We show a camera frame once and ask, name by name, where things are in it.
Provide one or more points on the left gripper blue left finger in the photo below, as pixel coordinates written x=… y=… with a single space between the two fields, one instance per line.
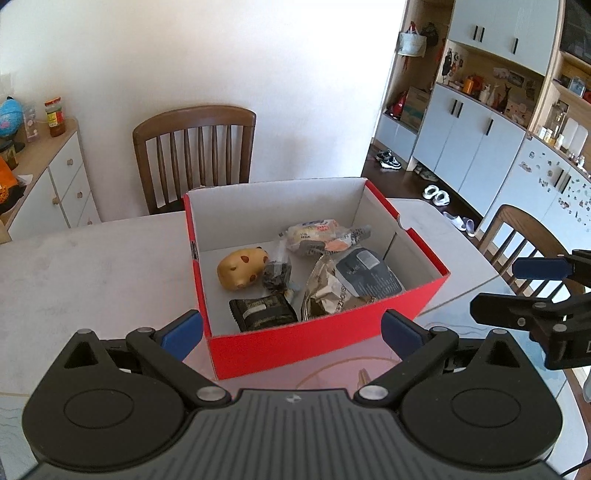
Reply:
x=182 y=335

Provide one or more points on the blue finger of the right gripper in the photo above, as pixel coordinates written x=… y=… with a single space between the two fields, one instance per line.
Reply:
x=539 y=268
x=504 y=311

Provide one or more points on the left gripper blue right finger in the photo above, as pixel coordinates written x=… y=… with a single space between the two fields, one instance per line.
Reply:
x=401 y=334

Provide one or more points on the black snack packet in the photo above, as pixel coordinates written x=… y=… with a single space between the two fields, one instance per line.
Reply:
x=262 y=313

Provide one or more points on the silver foil snack bag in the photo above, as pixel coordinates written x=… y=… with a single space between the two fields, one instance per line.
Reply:
x=324 y=295

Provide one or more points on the yellow plush toy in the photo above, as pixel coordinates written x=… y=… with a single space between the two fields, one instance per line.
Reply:
x=241 y=268

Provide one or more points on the clear bag dark snack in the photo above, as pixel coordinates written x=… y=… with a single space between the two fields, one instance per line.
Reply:
x=277 y=271

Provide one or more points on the bread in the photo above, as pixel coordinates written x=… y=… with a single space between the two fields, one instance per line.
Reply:
x=310 y=238

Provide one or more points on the white seafood snack packet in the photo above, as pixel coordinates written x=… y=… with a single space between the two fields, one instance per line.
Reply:
x=351 y=237

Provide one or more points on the brown wooden chair right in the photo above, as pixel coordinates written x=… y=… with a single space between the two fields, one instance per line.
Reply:
x=514 y=234

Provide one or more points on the brown wooden chair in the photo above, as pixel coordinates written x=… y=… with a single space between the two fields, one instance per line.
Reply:
x=514 y=234
x=190 y=148

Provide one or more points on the white slippers pair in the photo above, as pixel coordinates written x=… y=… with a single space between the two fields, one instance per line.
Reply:
x=439 y=197

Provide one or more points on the red cardboard box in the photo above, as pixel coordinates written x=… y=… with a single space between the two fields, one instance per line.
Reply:
x=224 y=219

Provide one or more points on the dark sneakers pair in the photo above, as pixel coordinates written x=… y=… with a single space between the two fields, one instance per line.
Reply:
x=387 y=160

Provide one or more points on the white drawer sideboard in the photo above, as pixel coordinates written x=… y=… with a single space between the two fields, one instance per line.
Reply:
x=58 y=195

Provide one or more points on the brown wooden chair back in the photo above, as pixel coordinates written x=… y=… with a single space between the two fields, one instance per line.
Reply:
x=190 y=148

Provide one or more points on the orange snack bag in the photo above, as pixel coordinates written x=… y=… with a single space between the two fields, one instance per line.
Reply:
x=10 y=188

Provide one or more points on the hanging tote bag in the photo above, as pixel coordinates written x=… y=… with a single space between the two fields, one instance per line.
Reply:
x=411 y=43

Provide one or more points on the sauce jar red lid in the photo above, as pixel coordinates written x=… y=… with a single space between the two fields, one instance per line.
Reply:
x=55 y=116

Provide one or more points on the blue globe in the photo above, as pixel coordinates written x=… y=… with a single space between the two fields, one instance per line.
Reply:
x=11 y=120

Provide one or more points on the grey wall cabinet unit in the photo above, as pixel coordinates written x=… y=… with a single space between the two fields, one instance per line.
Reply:
x=475 y=112

